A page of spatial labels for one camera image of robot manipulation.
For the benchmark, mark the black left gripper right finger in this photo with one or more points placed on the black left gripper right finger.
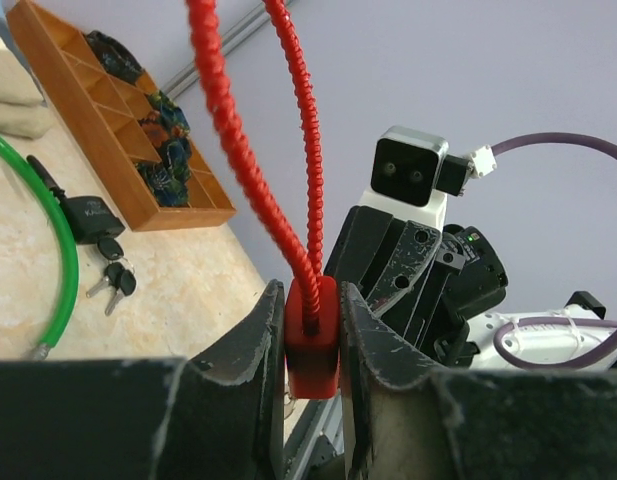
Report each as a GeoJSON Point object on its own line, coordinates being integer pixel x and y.
{"type": "Point", "coordinates": [406, 417]}

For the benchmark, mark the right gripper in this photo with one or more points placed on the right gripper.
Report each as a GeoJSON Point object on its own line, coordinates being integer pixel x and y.
{"type": "Point", "coordinates": [426, 284]}

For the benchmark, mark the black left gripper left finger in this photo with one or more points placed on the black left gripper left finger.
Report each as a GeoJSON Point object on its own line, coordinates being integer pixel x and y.
{"type": "Point", "coordinates": [218, 415]}

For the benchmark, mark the red cable seal lock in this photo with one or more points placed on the red cable seal lock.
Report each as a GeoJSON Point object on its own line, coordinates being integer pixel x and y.
{"type": "Point", "coordinates": [312, 311]}

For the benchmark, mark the black-headed key bunch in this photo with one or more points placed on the black-headed key bunch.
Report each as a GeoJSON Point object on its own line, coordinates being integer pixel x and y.
{"type": "Point", "coordinates": [118, 274]}

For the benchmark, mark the black Kaijing padlock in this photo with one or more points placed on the black Kaijing padlock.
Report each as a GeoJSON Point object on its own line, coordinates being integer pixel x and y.
{"type": "Point", "coordinates": [88, 216]}

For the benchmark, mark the green cable lock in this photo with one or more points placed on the green cable lock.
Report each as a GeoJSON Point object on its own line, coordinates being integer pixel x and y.
{"type": "Point", "coordinates": [70, 271]}

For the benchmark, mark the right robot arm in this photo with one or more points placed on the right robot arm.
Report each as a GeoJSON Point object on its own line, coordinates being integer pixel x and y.
{"type": "Point", "coordinates": [576, 336]}

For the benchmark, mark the dark rolled item lower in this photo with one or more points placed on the dark rolled item lower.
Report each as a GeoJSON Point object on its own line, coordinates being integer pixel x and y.
{"type": "Point", "coordinates": [167, 179]}

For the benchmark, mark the dark rolled item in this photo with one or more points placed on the dark rolled item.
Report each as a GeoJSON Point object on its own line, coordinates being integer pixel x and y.
{"type": "Point", "coordinates": [169, 137]}
{"type": "Point", "coordinates": [114, 57]}
{"type": "Point", "coordinates": [167, 107]}
{"type": "Point", "coordinates": [167, 179]}

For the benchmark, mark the dark rolled item middle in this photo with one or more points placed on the dark rolled item middle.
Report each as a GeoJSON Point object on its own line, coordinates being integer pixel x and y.
{"type": "Point", "coordinates": [169, 137]}

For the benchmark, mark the dark rolled item right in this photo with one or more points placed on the dark rolled item right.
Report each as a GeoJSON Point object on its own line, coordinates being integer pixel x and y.
{"type": "Point", "coordinates": [167, 107]}

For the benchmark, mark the wooden compartment tray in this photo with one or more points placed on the wooden compartment tray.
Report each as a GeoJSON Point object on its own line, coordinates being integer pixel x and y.
{"type": "Point", "coordinates": [103, 114]}

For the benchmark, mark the folded grey beige cloth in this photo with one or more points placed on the folded grey beige cloth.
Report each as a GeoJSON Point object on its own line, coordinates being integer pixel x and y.
{"type": "Point", "coordinates": [23, 112]}

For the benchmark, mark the dark rolled item top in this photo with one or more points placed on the dark rolled item top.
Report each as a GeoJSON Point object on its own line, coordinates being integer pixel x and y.
{"type": "Point", "coordinates": [114, 57]}

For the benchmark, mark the aluminium frame post right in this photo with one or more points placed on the aluminium frame post right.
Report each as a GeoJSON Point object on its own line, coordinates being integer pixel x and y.
{"type": "Point", "coordinates": [211, 47]}

